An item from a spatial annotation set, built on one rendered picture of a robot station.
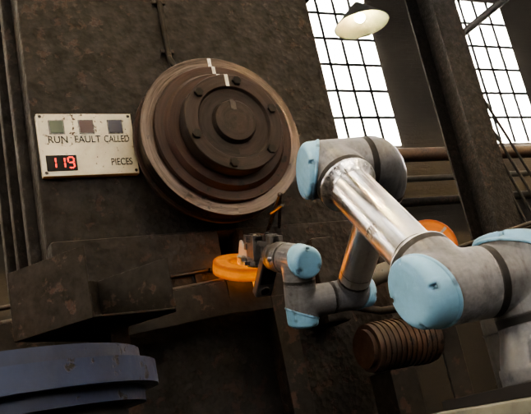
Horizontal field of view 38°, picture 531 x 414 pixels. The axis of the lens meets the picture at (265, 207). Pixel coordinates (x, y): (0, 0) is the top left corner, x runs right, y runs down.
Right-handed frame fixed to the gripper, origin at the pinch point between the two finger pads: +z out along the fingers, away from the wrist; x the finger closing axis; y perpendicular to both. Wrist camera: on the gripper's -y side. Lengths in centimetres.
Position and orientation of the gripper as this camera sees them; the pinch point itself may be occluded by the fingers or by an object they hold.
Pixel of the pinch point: (242, 259)
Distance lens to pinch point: 203.7
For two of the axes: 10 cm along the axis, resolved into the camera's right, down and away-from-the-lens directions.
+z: -4.6, -0.2, 8.9
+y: -0.4, -10.0, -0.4
